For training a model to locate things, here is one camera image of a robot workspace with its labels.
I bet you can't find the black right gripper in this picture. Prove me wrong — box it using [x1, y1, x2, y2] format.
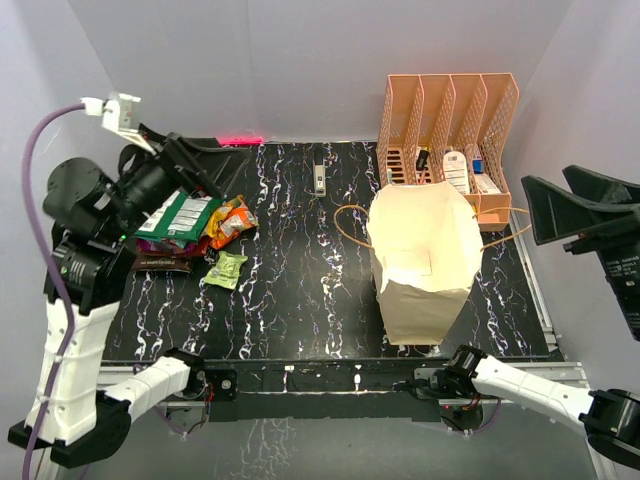
[516, 162, 640, 338]

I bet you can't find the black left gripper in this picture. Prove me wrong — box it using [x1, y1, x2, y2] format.
[102, 121, 249, 243]

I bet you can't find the orange snack packet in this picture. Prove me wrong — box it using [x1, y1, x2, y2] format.
[205, 195, 259, 250]

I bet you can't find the dark green white snack bag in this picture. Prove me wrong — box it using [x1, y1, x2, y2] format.
[134, 191, 222, 243]

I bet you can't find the purple snack packet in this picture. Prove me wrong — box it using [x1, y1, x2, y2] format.
[136, 238, 199, 255]

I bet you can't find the light green snack packet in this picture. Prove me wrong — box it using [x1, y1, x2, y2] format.
[204, 251, 248, 290]

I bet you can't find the brown sea salt packet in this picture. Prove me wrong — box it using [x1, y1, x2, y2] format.
[130, 255, 193, 273]

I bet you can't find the beige paper bag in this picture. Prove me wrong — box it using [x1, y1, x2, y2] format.
[361, 182, 489, 346]

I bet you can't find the red snack packet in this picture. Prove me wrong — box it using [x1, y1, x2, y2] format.
[190, 236, 211, 257]

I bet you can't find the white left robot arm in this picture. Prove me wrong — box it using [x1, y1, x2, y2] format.
[8, 133, 251, 468]

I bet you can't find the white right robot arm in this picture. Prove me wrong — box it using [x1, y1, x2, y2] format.
[402, 165, 639, 469]

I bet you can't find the pink tape strip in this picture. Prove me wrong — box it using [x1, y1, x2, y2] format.
[216, 135, 264, 146]

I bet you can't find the small white blue box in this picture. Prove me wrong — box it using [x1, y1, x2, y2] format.
[472, 158, 501, 194]

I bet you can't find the grey black stapler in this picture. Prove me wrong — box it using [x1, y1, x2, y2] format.
[313, 150, 326, 198]

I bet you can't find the white lotion tube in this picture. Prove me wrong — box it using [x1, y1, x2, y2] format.
[443, 150, 471, 195]

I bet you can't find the peach plastic desk organizer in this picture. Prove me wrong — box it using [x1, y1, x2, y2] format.
[376, 73, 519, 232]

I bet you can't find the black yellow highlighter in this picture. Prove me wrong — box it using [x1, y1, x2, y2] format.
[415, 148, 430, 172]

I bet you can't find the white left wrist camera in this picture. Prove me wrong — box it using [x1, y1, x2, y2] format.
[80, 92, 156, 154]

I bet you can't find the black front mounting rail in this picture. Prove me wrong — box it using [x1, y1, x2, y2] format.
[149, 355, 551, 424]

